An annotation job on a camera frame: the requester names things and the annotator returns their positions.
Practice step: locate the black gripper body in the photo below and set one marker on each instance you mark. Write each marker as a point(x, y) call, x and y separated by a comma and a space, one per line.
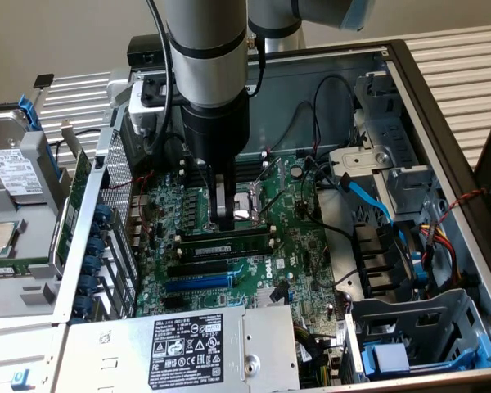
point(217, 131)

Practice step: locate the green RAM stick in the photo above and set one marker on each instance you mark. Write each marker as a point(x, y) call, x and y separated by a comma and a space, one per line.
point(0, 271)
point(213, 250)

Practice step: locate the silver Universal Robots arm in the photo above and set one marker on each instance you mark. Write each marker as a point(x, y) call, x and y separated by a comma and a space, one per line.
point(206, 61)

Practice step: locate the metal CPU socket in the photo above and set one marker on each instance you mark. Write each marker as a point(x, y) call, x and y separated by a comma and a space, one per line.
point(247, 202)

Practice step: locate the raised metal socket cover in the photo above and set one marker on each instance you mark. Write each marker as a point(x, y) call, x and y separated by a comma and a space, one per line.
point(268, 170)

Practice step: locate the green Dell motherboard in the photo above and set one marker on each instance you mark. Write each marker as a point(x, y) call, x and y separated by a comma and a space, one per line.
point(294, 229)

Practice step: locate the long black expansion slot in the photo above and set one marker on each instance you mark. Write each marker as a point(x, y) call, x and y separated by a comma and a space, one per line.
point(196, 269)

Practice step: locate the round coin battery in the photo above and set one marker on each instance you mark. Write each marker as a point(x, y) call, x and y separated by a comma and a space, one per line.
point(297, 171)

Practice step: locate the blue expansion slot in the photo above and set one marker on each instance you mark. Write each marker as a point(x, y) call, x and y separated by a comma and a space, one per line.
point(200, 283)

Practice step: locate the open grey PC case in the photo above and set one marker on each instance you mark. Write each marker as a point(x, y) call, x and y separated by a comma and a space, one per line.
point(294, 94)

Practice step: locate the silver chipset heat sink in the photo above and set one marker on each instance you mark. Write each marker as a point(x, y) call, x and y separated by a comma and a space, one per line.
point(266, 298)

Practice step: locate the short black expansion slot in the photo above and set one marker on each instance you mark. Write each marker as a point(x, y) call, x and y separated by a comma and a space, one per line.
point(174, 302)

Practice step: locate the blue card retention clip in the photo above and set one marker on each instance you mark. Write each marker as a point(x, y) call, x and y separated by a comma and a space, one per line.
point(95, 247)
point(92, 265)
point(88, 284)
point(83, 306)
point(103, 213)

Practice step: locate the green graphics card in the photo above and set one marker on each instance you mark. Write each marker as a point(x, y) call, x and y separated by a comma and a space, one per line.
point(71, 196)

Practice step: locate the black fan shroud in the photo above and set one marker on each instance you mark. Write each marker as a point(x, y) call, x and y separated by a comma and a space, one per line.
point(376, 258)

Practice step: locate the grey optical drive cage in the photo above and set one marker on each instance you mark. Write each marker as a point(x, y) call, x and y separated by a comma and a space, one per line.
point(393, 135)

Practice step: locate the grey parts rack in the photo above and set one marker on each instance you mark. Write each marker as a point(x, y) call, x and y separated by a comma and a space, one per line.
point(37, 213)

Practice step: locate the silver power supply unit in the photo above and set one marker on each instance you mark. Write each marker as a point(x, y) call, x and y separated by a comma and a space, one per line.
point(114, 352)

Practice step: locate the silver hard disk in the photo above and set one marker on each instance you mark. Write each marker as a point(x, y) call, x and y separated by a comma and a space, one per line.
point(8, 135)

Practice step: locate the blue disk tray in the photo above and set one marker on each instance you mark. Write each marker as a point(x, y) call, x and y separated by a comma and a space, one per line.
point(388, 356)

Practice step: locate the grey disk bay cage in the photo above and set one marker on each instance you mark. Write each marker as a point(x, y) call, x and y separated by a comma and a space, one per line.
point(433, 311)

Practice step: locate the blue case latch button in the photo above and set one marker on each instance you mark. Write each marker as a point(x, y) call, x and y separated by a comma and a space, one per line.
point(21, 378)

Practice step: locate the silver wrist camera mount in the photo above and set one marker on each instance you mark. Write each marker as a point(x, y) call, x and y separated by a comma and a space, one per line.
point(141, 110)

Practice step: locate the silver post with black cap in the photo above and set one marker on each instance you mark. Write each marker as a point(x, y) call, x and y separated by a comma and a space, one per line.
point(43, 80)

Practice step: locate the blue disk bracket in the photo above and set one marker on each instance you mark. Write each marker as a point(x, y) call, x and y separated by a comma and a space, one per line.
point(30, 114)

